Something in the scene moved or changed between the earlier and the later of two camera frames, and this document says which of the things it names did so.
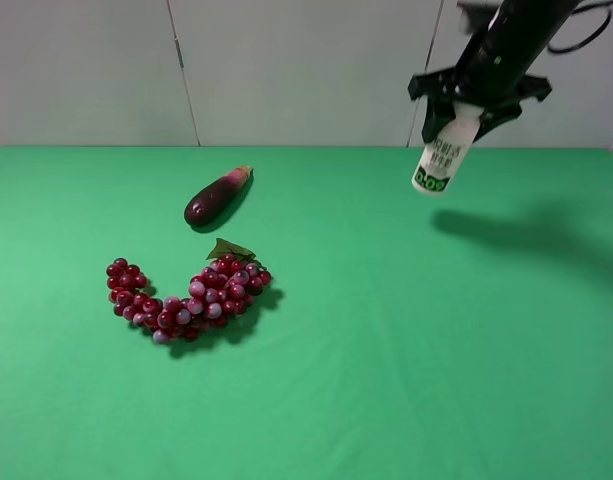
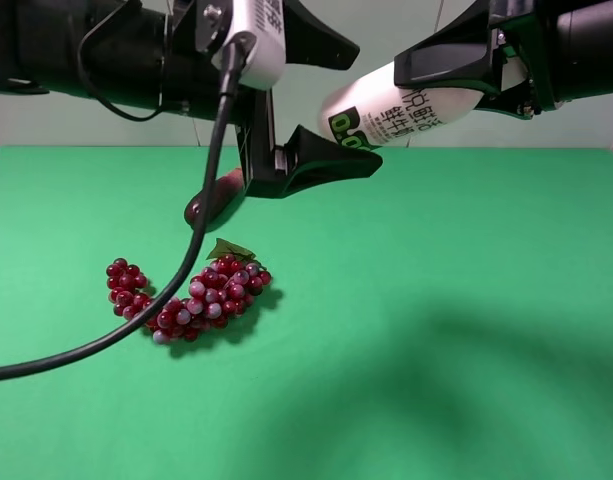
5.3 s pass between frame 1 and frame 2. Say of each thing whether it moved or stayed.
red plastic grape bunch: stayed
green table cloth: stayed
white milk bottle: moved
